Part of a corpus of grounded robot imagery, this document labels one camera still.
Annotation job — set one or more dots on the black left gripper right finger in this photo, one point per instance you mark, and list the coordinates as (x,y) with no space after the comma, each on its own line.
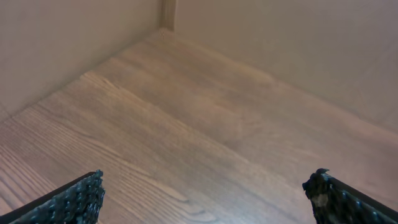
(334,202)

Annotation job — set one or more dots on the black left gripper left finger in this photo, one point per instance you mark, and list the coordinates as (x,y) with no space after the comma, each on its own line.
(77,202)

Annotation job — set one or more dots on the brown cardboard box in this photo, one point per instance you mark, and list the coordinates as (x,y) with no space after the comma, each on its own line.
(342,51)

